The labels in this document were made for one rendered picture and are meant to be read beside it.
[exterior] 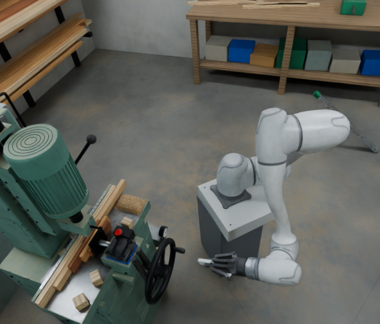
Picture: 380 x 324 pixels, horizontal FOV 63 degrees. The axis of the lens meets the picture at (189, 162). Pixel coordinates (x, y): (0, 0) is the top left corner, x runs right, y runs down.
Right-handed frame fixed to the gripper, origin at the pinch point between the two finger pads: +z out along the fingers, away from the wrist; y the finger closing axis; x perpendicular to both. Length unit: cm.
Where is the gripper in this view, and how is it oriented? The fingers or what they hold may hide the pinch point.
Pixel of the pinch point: (206, 261)
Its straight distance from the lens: 148.7
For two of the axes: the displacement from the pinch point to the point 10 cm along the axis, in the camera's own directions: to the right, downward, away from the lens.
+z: -8.5, 0.5, 5.2
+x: 4.0, 7.2, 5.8
